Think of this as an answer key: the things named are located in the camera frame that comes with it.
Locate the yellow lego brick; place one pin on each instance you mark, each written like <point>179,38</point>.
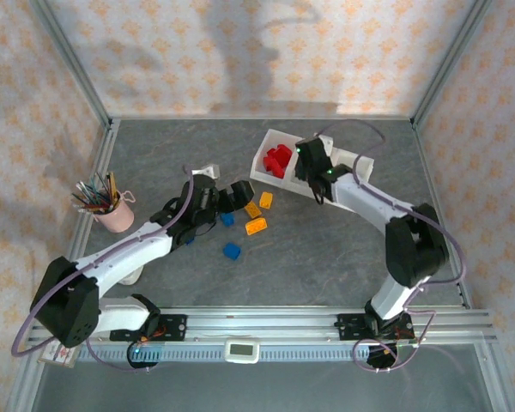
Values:
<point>266,200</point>
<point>256,226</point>
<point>253,209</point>

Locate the red lego brick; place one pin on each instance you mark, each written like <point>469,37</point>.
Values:
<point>284,162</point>
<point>284,151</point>
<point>280,172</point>
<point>271,153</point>
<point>269,163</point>

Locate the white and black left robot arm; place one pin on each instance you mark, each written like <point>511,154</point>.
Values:
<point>124,253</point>

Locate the white three-compartment tray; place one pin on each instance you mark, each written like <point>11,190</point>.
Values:
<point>274,182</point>

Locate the pink cup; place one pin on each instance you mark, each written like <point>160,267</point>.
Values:
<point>113,219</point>

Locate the brown wooden pencil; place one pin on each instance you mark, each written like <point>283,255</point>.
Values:
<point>111,186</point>

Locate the blue grey pen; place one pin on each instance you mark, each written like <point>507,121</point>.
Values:
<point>101,180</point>

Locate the dark green pen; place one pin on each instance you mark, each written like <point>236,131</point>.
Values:
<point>96,189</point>

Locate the yellow pencil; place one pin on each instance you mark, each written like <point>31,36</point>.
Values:
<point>88,209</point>

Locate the silver grey pen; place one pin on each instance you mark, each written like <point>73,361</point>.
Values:
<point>82,187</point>

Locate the black pen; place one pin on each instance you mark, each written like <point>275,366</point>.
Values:
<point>79,198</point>

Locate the white digital timer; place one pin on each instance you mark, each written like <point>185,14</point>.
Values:
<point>241,351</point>

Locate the black round base socket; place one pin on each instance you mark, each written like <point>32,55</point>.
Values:
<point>382,356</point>
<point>143,356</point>

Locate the brown framed card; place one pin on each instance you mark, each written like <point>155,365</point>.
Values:
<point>58,355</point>

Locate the aluminium frame rail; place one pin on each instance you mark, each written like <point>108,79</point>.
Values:
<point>105,150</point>
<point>443,214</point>

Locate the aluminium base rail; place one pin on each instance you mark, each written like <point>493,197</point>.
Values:
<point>262,322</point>

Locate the aluminium frame post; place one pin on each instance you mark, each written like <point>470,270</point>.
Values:
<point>449,60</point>
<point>74,60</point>

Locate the aluminium frame leg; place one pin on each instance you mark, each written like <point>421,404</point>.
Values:
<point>23,386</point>
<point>495,377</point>

